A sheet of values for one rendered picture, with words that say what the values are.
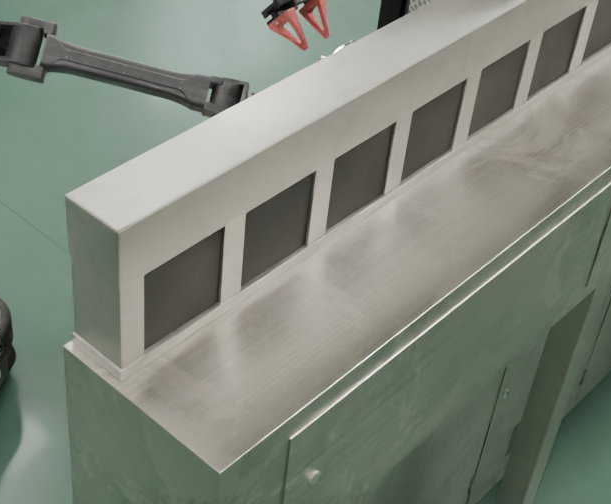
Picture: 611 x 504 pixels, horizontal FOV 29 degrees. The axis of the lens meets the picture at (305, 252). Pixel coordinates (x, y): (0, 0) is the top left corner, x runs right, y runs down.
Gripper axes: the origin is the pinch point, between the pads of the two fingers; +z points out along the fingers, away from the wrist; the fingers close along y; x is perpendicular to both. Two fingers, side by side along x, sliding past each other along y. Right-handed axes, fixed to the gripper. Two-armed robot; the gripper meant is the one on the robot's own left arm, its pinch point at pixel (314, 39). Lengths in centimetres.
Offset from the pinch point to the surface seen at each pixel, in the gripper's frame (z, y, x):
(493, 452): 98, -24, -51
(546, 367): 74, -6, 0
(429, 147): 25, 33, 46
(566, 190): 40, 21, 52
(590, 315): 68, -8, 15
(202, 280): 23, 75, 49
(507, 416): 91, -26, -42
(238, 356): 32, 76, 47
